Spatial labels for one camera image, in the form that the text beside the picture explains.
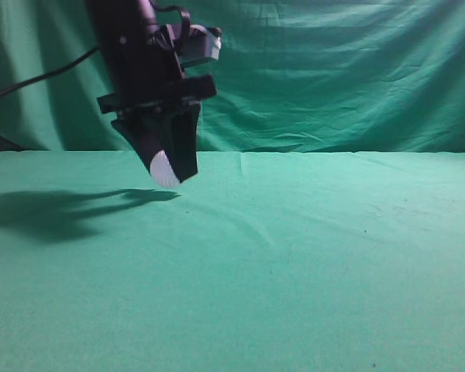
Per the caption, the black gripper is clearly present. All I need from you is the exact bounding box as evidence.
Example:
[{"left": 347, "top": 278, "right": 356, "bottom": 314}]
[{"left": 93, "top": 23, "right": 217, "bottom": 183}]

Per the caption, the white dimpled golf ball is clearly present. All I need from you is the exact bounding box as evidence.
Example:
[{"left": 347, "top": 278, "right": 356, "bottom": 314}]
[{"left": 150, "top": 150, "right": 181, "bottom": 188}]

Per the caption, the green backdrop curtain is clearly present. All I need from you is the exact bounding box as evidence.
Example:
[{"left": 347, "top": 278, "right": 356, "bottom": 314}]
[{"left": 0, "top": 1, "right": 465, "bottom": 153}]

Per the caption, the green table cloth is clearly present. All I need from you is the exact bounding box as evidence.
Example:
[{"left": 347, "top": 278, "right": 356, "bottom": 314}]
[{"left": 0, "top": 151, "right": 465, "bottom": 371}]

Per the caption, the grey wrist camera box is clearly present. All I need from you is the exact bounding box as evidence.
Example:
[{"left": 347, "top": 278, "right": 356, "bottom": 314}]
[{"left": 178, "top": 24, "right": 222, "bottom": 68}]

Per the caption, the black cable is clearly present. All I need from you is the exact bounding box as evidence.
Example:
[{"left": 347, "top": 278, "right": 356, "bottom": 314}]
[{"left": 0, "top": 45, "right": 102, "bottom": 104}]

